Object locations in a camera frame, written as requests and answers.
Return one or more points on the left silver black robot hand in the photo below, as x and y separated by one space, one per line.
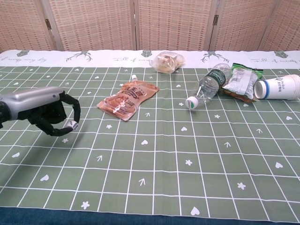
39 105

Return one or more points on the white die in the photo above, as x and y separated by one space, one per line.
73 125

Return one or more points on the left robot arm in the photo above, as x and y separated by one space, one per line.
3 110

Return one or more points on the brown spouted drink pouch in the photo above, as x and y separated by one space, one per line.
127 100

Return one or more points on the green grid tablecloth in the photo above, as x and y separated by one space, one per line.
150 152

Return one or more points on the clear bag of bread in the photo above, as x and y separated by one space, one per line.
167 62

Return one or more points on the woven bamboo folding screen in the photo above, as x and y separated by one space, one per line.
150 24

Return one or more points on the clear plastic water bottle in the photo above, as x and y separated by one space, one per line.
208 86

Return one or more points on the orange brown snack packet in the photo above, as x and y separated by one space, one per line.
239 96

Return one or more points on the green snack packet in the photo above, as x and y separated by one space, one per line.
243 82

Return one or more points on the white paper cup stack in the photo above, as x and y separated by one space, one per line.
279 87

